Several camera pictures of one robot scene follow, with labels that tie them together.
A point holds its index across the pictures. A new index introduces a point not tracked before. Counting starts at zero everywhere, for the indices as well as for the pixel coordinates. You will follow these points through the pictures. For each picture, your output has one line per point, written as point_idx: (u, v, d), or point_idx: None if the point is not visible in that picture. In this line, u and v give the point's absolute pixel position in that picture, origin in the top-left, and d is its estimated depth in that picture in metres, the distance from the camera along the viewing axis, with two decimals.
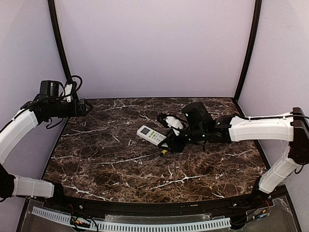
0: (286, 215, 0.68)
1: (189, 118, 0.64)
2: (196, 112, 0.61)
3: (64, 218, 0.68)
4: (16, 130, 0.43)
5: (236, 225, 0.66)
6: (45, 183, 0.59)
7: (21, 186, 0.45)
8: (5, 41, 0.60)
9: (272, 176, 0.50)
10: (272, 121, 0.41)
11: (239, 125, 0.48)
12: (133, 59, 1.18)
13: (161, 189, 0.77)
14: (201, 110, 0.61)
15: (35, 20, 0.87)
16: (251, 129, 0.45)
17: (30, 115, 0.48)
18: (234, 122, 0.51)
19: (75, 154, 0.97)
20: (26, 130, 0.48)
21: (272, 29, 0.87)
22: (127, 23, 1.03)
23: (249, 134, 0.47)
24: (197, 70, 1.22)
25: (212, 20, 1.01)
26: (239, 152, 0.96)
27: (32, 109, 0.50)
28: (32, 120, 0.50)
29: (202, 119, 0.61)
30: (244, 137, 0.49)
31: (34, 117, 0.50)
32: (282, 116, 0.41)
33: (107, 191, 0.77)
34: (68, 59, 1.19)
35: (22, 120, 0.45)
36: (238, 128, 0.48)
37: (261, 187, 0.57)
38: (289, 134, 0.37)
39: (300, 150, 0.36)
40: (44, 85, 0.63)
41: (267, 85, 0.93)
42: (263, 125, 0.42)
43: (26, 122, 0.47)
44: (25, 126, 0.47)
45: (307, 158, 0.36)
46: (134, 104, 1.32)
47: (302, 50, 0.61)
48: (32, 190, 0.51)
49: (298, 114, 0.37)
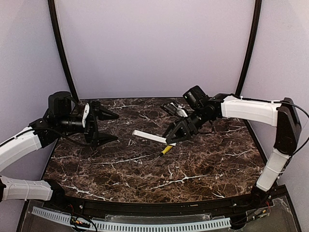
0: (286, 214, 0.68)
1: (188, 102, 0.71)
2: (192, 93, 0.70)
3: (64, 218, 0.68)
4: (9, 152, 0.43)
5: (236, 225, 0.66)
6: (42, 188, 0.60)
7: (13, 194, 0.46)
8: (5, 41, 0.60)
9: (266, 171, 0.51)
10: (260, 104, 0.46)
11: (231, 102, 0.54)
12: (133, 59, 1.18)
13: (161, 189, 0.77)
14: (197, 91, 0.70)
15: (35, 20, 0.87)
16: (241, 108, 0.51)
17: (33, 138, 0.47)
18: (229, 99, 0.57)
19: (75, 154, 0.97)
20: (24, 152, 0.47)
21: (273, 29, 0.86)
22: (127, 22, 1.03)
23: (238, 113, 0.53)
24: (197, 70, 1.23)
25: (212, 20, 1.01)
26: (239, 152, 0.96)
27: (37, 132, 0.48)
28: (35, 143, 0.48)
29: (198, 97, 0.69)
30: (234, 114, 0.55)
31: (37, 140, 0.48)
32: (271, 101, 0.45)
33: (107, 191, 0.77)
34: (68, 60, 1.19)
35: (21, 143, 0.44)
36: (229, 105, 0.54)
37: (259, 184, 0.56)
38: (273, 118, 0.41)
39: (285, 138, 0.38)
40: (50, 102, 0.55)
41: (267, 85, 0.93)
42: (252, 106, 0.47)
43: (26, 144, 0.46)
44: (23, 148, 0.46)
45: (289, 148, 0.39)
46: (134, 104, 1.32)
47: (302, 50, 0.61)
48: (24, 195, 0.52)
49: (286, 101, 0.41)
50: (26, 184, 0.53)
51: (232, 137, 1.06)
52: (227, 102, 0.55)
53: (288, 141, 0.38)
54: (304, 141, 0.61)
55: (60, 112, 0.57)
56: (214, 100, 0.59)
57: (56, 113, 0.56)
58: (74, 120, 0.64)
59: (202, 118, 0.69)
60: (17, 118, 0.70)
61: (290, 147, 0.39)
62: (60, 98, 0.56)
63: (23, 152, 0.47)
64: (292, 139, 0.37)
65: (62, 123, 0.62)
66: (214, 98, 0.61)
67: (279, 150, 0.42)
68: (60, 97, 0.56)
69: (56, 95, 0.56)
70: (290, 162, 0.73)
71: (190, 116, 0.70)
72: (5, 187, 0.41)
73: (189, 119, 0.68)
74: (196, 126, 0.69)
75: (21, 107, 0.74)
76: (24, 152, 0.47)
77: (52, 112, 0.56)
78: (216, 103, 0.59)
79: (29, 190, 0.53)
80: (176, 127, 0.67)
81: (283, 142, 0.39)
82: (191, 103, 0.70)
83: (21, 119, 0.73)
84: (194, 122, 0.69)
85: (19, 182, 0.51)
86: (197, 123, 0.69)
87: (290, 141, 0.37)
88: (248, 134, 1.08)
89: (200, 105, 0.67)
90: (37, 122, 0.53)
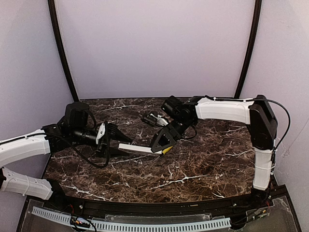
0: (286, 214, 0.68)
1: (166, 112, 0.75)
2: (167, 103, 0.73)
3: (64, 218, 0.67)
4: (18, 150, 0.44)
5: (236, 225, 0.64)
6: (42, 187, 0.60)
7: (12, 187, 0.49)
8: (5, 41, 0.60)
9: (257, 171, 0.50)
10: (232, 103, 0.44)
11: (204, 104, 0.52)
12: (134, 60, 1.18)
13: (161, 189, 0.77)
14: (171, 100, 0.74)
15: (35, 19, 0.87)
16: (215, 108, 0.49)
17: (43, 143, 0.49)
18: (202, 100, 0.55)
19: (75, 154, 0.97)
20: (31, 153, 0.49)
21: (273, 29, 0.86)
22: (127, 23, 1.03)
23: (213, 113, 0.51)
24: (198, 71, 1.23)
25: (212, 20, 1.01)
26: (239, 152, 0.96)
27: (49, 138, 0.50)
28: (44, 147, 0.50)
29: (173, 105, 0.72)
30: (208, 115, 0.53)
31: (47, 145, 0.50)
32: (243, 99, 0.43)
33: (107, 191, 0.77)
34: (68, 60, 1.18)
35: (31, 144, 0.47)
36: (203, 107, 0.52)
37: (255, 185, 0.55)
38: (246, 116, 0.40)
39: (260, 135, 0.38)
40: (67, 111, 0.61)
41: (267, 85, 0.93)
42: (225, 106, 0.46)
43: (36, 146, 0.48)
44: (32, 149, 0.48)
45: (265, 143, 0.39)
46: (133, 104, 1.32)
47: (302, 50, 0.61)
48: (24, 190, 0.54)
49: (258, 98, 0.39)
50: (26, 179, 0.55)
51: (232, 137, 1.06)
52: (201, 104, 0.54)
53: (263, 137, 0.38)
54: (304, 141, 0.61)
55: (74, 123, 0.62)
56: (189, 104, 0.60)
57: (71, 123, 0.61)
58: (88, 133, 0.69)
59: (183, 123, 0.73)
60: (17, 118, 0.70)
61: (265, 142, 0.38)
62: (77, 110, 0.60)
63: (31, 152, 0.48)
64: (267, 135, 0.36)
65: (75, 132, 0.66)
66: (188, 101, 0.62)
67: (256, 145, 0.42)
68: (77, 108, 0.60)
69: (75, 107, 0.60)
70: (291, 162, 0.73)
71: (171, 123, 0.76)
72: (5, 180, 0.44)
73: (170, 126, 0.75)
74: (179, 132, 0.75)
75: (21, 107, 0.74)
76: (31, 152, 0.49)
77: (67, 121, 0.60)
78: (190, 107, 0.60)
79: (29, 187, 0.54)
80: (159, 136, 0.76)
81: (259, 138, 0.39)
82: (168, 112, 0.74)
83: (21, 119, 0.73)
84: (175, 128, 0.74)
85: (21, 177, 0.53)
86: (179, 129, 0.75)
87: (265, 137, 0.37)
88: (248, 134, 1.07)
89: (176, 112, 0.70)
90: (51, 127, 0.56)
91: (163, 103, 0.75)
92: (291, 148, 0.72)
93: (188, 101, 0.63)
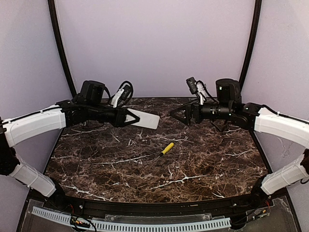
0: (286, 215, 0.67)
1: (219, 93, 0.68)
2: (230, 89, 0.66)
3: (64, 218, 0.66)
4: (37, 123, 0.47)
5: (237, 225, 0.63)
6: (45, 184, 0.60)
7: (22, 175, 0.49)
8: (5, 41, 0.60)
9: (278, 179, 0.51)
10: (298, 123, 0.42)
11: (266, 117, 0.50)
12: (134, 59, 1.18)
13: (161, 189, 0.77)
14: (235, 89, 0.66)
15: (35, 18, 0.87)
16: (274, 124, 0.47)
17: (59, 116, 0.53)
18: (262, 111, 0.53)
19: (75, 154, 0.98)
20: (49, 128, 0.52)
21: (273, 28, 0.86)
22: (127, 22, 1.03)
23: (273, 129, 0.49)
24: (197, 71, 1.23)
25: (212, 20, 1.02)
26: (239, 152, 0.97)
27: (65, 111, 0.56)
28: (60, 121, 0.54)
29: (233, 95, 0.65)
30: (267, 129, 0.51)
31: (63, 119, 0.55)
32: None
33: (107, 191, 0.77)
34: (68, 60, 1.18)
35: (48, 117, 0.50)
36: (264, 119, 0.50)
37: (262, 186, 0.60)
38: None
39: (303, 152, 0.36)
40: (85, 87, 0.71)
41: (268, 84, 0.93)
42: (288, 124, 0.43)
43: (52, 119, 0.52)
44: (49, 123, 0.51)
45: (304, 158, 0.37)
46: (133, 104, 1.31)
47: (302, 50, 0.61)
48: (30, 182, 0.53)
49: None
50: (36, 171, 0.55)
51: (232, 137, 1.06)
52: (262, 114, 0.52)
53: None
54: None
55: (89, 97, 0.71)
56: (248, 113, 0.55)
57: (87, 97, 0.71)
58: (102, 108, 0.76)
59: (215, 112, 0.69)
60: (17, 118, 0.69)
61: None
62: (94, 86, 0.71)
63: (48, 126, 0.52)
64: None
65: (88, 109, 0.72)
66: (248, 109, 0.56)
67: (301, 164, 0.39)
68: (95, 85, 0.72)
69: (91, 83, 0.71)
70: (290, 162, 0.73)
71: (205, 104, 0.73)
72: (19, 164, 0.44)
73: (197, 107, 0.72)
74: (200, 115, 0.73)
75: (21, 107, 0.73)
76: (48, 127, 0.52)
77: (84, 95, 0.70)
78: (248, 116, 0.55)
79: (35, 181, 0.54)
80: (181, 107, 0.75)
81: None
82: (222, 94, 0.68)
83: None
84: (203, 111, 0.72)
85: (31, 168, 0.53)
86: (203, 113, 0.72)
87: None
88: (248, 134, 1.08)
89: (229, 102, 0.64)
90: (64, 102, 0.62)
91: (224, 83, 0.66)
92: (291, 147, 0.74)
93: (245, 108, 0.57)
